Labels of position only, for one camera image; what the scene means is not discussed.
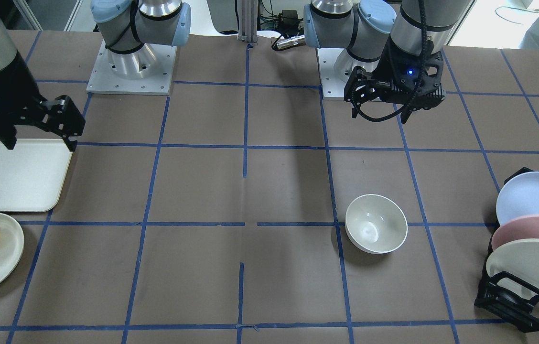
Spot pink plate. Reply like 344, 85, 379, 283
491, 214, 539, 250

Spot blue plate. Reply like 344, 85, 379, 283
496, 172, 539, 225

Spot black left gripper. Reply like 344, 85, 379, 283
344, 39, 446, 124

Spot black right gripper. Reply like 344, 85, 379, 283
0, 60, 86, 152

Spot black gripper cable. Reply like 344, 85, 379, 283
350, 0, 437, 123

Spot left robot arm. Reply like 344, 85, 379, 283
303, 0, 468, 123

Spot black plate rack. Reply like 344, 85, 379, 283
474, 167, 539, 333

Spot white ceramic bowl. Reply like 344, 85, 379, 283
345, 194, 409, 254

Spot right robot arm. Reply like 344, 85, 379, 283
0, 0, 192, 152

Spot white rectangular tray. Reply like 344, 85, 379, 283
0, 139, 73, 213

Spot aluminium frame post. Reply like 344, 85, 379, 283
236, 0, 259, 45

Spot cream plate in rack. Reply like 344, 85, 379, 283
485, 238, 539, 305

